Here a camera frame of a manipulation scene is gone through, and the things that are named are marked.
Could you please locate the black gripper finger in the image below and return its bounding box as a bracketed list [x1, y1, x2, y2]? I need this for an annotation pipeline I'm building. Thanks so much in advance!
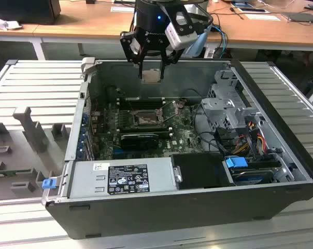
[159, 48, 185, 80]
[120, 31, 145, 79]

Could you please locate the small CPU plate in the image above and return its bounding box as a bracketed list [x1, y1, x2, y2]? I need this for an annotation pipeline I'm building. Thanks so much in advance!
[141, 69, 163, 85]

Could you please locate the black RAM slot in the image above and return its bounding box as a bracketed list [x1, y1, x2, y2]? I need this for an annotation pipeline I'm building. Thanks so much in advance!
[119, 98, 164, 110]
[119, 123, 173, 138]

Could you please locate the CPU socket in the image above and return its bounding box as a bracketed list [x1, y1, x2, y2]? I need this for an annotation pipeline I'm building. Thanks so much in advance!
[132, 108, 164, 127]

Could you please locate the wooden desk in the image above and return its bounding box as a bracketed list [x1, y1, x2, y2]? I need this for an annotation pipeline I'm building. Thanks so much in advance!
[0, 0, 313, 52]

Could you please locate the metal disk bay cage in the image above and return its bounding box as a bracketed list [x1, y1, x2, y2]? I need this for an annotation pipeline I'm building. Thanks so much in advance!
[200, 68, 261, 130]

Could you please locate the green motherboard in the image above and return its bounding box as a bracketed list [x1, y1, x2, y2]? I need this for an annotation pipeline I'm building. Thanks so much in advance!
[93, 100, 206, 160]

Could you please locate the black graphics card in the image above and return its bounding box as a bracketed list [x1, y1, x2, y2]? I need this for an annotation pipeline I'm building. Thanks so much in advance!
[120, 133, 160, 151]

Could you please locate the flat phone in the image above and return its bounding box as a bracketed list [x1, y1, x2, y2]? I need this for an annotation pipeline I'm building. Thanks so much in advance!
[236, 7, 267, 14]

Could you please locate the white paper sheet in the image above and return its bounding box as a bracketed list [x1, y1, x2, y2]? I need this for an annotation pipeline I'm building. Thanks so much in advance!
[245, 13, 281, 22]

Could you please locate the black box on desk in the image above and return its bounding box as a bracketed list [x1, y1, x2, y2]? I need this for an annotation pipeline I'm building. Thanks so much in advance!
[0, 0, 62, 25]

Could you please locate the black plastic shroud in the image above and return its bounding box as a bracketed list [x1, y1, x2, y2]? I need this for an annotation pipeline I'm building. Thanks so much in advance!
[169, 153, 235, 189]

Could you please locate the grey parts rack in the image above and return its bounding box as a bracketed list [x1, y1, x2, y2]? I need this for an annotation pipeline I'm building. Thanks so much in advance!
[0, 106, 73, 201]

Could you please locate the blue disk carrier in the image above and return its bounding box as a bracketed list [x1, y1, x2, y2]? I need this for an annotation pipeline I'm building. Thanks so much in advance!
[224, 156, 248, 171]

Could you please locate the crumpled white paper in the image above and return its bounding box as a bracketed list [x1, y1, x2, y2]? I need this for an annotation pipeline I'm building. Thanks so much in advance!
[0, 14, 23, 32]

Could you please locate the dark flat tablet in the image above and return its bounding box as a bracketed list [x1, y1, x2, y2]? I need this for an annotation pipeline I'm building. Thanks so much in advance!
[280, 11, 313, 24]

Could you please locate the grey power supply unit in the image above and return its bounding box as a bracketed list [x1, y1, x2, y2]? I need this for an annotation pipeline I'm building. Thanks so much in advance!
[67, 157, 178, 199]

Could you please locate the hard disk drive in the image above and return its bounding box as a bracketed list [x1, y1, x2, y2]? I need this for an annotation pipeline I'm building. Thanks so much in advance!
[230, 167, 274, 186]

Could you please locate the blue case latch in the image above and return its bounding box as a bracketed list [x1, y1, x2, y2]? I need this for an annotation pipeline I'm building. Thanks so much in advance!
[41, 178, 56, 190]

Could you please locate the black open PC case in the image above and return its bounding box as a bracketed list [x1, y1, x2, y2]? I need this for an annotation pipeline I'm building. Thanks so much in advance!
[41, 57, 313, 241]

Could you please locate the green RAM stick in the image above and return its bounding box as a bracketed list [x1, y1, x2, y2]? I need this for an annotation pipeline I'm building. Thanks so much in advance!
[0, 168, 33, 178]

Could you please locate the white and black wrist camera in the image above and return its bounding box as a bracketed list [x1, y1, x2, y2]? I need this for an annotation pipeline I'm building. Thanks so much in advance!
[164, 11, 199, 50]

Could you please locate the blue cable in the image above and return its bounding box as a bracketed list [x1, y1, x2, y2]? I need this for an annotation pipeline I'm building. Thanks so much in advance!
[210, 24, 229, 59]

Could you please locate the black wire loop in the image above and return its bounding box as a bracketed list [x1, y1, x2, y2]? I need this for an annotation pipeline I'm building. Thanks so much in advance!
[194, 103, 224, 154]

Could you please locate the red yellow wire bundle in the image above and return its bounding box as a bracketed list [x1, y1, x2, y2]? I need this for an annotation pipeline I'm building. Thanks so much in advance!
[234, 129, 266, 156]

